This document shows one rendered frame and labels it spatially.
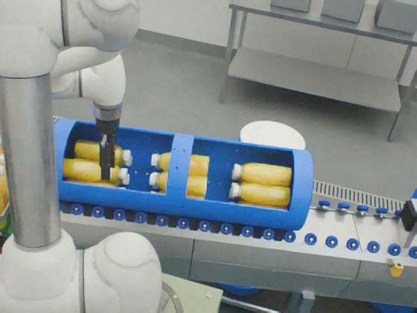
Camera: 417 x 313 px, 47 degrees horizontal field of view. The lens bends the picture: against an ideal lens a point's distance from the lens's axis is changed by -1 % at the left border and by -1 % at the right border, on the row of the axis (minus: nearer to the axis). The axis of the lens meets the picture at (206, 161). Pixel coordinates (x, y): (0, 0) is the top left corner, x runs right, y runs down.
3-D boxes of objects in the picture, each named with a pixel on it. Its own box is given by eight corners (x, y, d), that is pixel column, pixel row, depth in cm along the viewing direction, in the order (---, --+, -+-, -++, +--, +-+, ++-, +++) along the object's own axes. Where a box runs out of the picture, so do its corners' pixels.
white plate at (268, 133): (231, 123, 210) (231, 125, 210) (255, 161, 189) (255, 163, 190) (287, 118, 218) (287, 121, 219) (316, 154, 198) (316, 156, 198)
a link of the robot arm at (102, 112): (125, 93, 149) (125, 109, 153) (96, 89, 149) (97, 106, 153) (119, 108, 142) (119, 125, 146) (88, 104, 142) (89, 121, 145)
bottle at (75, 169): (53, 155, 161) (106, 161, 161) (59, 159, 167) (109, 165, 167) (50, 175, 159) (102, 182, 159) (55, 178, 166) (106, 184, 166)
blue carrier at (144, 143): (296, 247, 168) (317, 191, 149) (48, 215, 167) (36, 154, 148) (292, 190, 189) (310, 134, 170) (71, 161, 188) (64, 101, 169)
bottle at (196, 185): (205, 193, 168) (155, 186, 168) (208, 174, 166) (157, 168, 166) (205, 199, 161) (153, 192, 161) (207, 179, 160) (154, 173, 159)
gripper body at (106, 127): (116, 124, 146) (116, 148, 151) (122, 109, 152) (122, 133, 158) (92, 120, 145) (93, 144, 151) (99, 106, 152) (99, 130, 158)
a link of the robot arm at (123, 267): (163, 329, 116) (169, 271, 103) (86, 335, 112) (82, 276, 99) (156, 275, 129) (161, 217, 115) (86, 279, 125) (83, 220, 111)
